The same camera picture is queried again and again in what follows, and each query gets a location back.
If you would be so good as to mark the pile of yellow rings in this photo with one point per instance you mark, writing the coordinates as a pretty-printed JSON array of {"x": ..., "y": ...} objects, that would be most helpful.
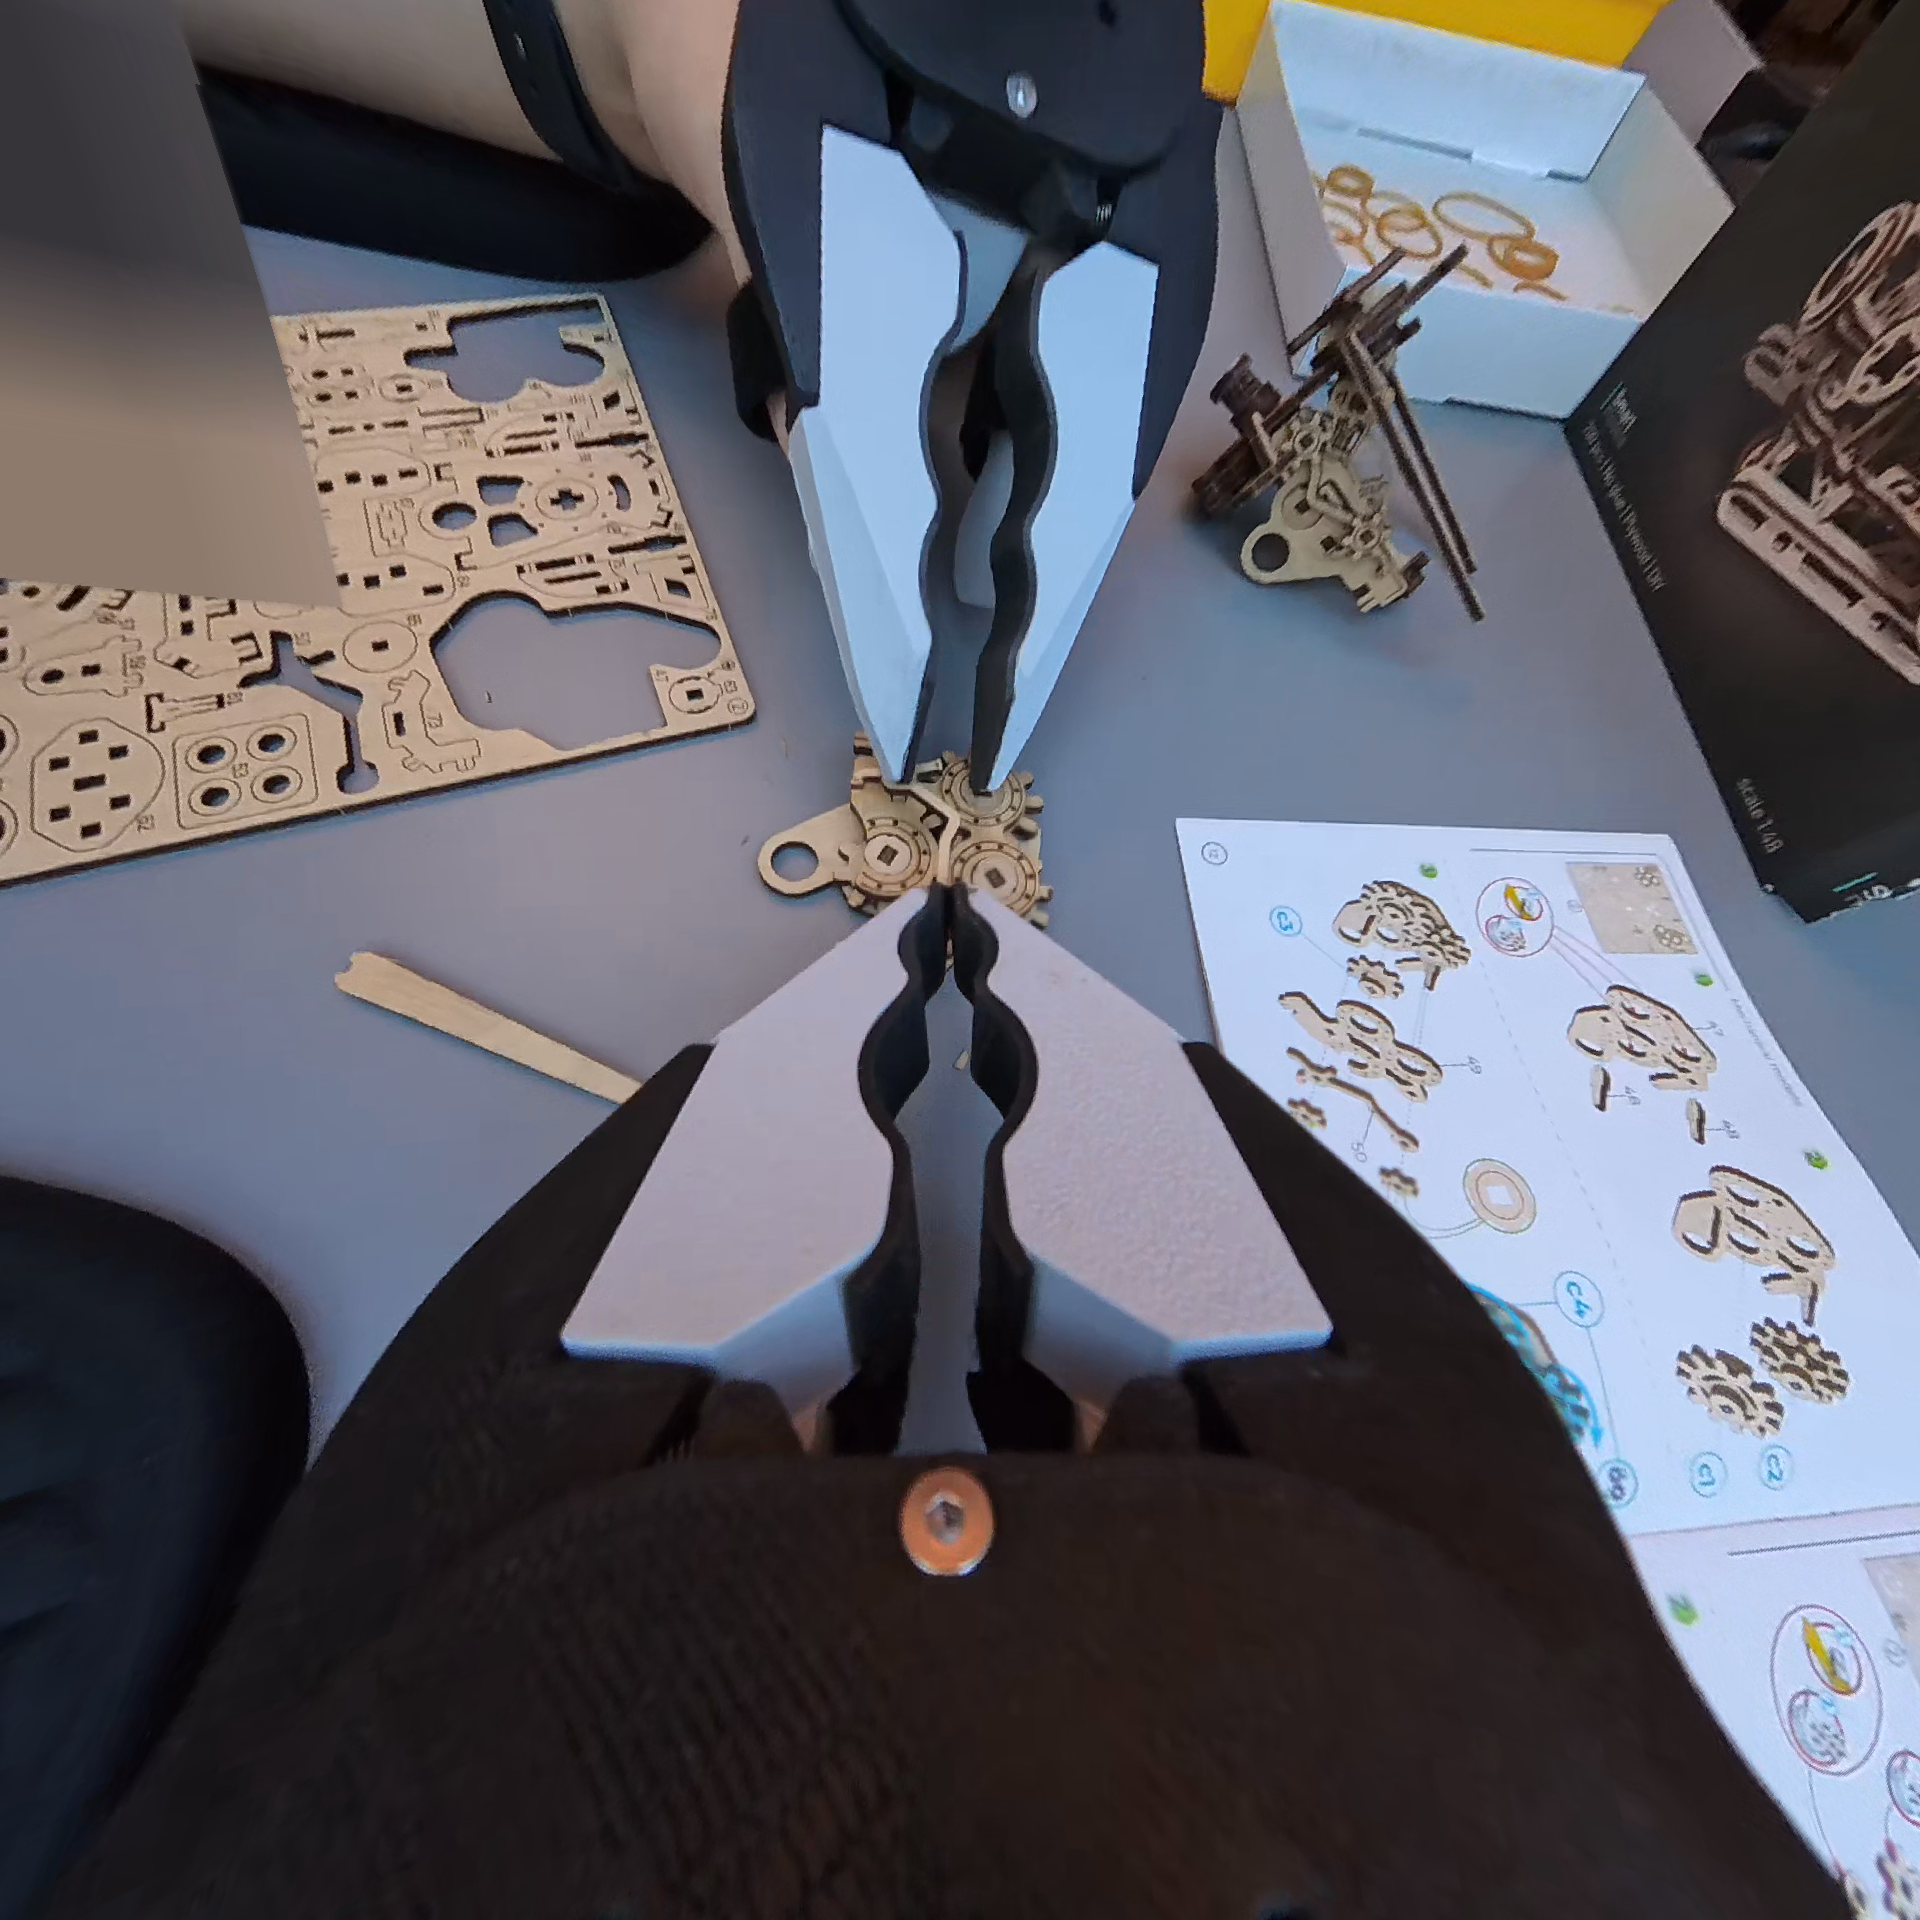
[{"x": 1540, "y": 267}]

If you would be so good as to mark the white cardboard box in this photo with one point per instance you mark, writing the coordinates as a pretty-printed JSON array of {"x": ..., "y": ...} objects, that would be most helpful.
[{"x": 1500, "y": 359}]

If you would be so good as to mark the black padded rest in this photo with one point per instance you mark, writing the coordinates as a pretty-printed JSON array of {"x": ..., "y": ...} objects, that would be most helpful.
[{"x": 120, "y": 1425}]

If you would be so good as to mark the flat wooden stick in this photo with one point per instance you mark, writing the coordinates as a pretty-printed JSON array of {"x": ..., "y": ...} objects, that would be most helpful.
[{"x": 482, "y": 1026}]

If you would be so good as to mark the illustrated instruction booklet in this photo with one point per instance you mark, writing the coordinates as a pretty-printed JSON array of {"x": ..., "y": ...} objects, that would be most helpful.
[{"x": 1500, "y": 975}]

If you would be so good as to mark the yellow plastic bin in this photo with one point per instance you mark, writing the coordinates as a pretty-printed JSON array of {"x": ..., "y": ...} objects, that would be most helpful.
[{"x": 1576, "y": 23}]

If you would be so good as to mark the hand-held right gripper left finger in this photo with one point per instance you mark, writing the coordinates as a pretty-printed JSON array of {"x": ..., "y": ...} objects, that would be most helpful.
[{"x": 750, "y": 1201}]

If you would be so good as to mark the wooden gear assembly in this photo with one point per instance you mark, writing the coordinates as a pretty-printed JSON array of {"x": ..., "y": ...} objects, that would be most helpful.
[{"x": 886, "y": 856}]

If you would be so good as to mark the laser-cut wooden parts sheet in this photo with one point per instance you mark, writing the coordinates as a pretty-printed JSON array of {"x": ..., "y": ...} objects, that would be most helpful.
[{"x": 150, "y": 704}]

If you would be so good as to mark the person's left forearm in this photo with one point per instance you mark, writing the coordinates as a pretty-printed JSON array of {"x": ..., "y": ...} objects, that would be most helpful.
[{"x": 662, "y": 90}]

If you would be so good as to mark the partly built wooden model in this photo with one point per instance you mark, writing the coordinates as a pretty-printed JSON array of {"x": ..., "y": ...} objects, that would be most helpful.
[{"x": 1320, "y": 540}]

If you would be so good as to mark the dark cloth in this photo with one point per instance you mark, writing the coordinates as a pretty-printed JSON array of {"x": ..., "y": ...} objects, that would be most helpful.
[{"x": 376, "y": 194}]

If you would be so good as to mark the black model kit box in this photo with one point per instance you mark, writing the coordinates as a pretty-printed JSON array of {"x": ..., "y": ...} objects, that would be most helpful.
[{"x": 1724, "y": 600}]

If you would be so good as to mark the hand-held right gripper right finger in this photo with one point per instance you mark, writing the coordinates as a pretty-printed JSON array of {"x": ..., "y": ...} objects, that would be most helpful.
[{"x": 1156, "y": 1201}]

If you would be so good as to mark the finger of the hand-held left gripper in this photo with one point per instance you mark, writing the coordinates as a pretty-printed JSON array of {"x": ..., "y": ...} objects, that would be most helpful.
[
  {"x": 1088, "y": 420},
  {"x": 869, "y": 451}
]

